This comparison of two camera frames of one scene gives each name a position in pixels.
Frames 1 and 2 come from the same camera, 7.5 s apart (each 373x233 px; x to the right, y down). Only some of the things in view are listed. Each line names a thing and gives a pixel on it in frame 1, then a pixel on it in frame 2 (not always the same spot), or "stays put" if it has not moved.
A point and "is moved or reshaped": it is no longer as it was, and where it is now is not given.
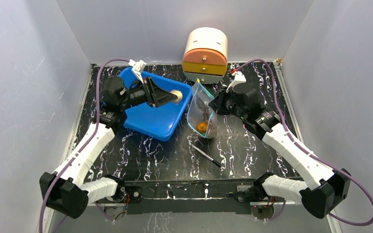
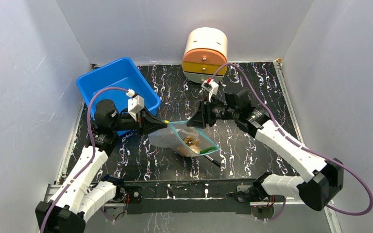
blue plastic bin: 155,122 is moved or reshaped
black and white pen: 216,162 stays put
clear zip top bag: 202,119 is moved or reshaped
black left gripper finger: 155,95 -> 150,124
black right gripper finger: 222,104 -> 202,117
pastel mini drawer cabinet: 205,58 stays put
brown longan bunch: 205,108 is moved or reshaped
